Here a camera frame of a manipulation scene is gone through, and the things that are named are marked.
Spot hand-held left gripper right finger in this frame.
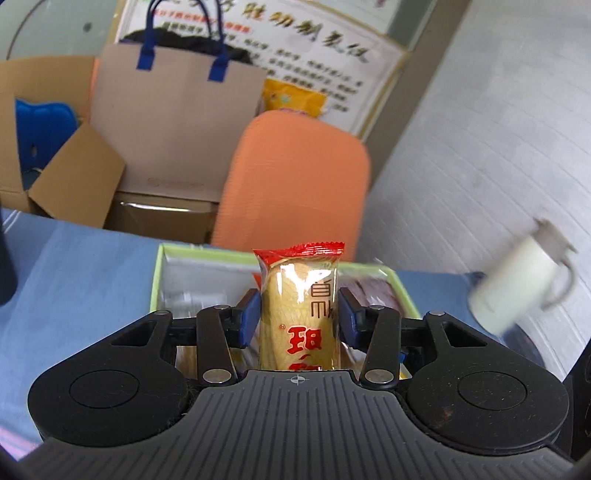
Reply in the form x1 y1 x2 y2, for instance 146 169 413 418
338 287 490 388

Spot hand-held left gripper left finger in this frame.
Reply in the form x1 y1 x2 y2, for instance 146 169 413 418
111 288 263 387

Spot rice cracker packet red ends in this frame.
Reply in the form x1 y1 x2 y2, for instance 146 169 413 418
252 240 346 372

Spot light green cardboard box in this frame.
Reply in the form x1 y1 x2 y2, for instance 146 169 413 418
148 243 422 370

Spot dark red snack packet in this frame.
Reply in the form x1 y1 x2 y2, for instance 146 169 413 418
344 276 400 315

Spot orange chair back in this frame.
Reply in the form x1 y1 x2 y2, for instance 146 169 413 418
210 109 371 264

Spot white thermos jug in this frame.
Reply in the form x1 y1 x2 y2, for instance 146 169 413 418
467 219 578 334

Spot blue striped tablecloth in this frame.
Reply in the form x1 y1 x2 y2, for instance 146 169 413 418
0 208 565 462

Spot yellow packet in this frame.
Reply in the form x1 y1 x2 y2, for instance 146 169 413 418
261 78 329 119

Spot open brown cardboard box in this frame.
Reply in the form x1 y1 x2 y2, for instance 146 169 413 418
0 55 127 229

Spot black cup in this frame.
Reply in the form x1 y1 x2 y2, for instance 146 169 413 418
0 222 18 306

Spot blue plastic object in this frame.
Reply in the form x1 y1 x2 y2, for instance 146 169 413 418
14 98 78 192

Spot brown paper bag blue handles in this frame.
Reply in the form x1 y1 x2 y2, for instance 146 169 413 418
90 0 269 204

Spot white wall poster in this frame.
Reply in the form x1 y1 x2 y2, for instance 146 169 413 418
115 0 411 141

